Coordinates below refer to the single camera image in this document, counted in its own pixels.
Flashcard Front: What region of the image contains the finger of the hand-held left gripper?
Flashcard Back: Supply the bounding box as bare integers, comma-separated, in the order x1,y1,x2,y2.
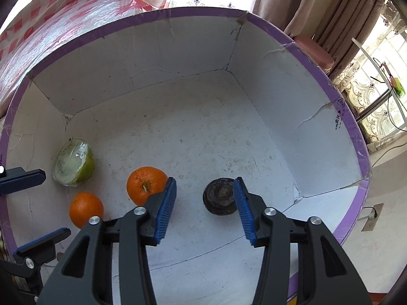
0,167,47,195
13,227,72,294

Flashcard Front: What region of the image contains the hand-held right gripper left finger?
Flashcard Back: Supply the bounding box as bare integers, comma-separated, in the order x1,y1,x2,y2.
36,177,177,305

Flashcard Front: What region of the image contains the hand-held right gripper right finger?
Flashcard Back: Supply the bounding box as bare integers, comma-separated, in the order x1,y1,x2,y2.
233,177,372,305

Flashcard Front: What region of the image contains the dark water chestnut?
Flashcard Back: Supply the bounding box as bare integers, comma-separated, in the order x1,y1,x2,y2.
203,178,237,217

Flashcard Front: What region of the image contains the white cardboard box purple rim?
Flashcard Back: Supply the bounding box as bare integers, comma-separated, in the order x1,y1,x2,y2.
0,6,372,305

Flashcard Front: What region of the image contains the orange with stem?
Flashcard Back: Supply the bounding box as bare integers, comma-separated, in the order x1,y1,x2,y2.
126,166,168,207

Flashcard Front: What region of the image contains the small orange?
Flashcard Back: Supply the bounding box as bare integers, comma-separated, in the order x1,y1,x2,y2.
69,192,104,229

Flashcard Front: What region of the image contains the plastic-wrapped green fruit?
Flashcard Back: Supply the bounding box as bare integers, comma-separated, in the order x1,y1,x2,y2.
53,138,95,187

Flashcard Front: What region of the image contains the red checked tablecloth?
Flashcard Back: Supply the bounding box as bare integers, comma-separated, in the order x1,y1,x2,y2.
0,0,179,118

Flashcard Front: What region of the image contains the white lace curtain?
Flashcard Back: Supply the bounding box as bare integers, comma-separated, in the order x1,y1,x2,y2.
331,0,407,148

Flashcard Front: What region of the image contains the pink stool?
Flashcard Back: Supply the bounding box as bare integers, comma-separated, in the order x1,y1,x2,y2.
293,36,335,70

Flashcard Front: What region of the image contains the green plastic clip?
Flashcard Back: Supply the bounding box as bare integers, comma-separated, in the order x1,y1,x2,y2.
386,73,407,97

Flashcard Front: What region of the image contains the white curved rod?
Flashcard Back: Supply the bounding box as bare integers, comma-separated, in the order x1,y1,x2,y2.
351,37,407,118

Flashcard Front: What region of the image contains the beige patterned curtain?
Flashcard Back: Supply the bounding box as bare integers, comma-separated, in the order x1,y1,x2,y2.
251,0,387,70

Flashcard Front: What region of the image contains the wall socket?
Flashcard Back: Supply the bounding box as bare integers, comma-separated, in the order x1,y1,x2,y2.
362,203,384,232

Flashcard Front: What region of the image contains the white cable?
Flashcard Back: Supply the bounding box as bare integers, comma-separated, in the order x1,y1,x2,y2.
369,143,407,169

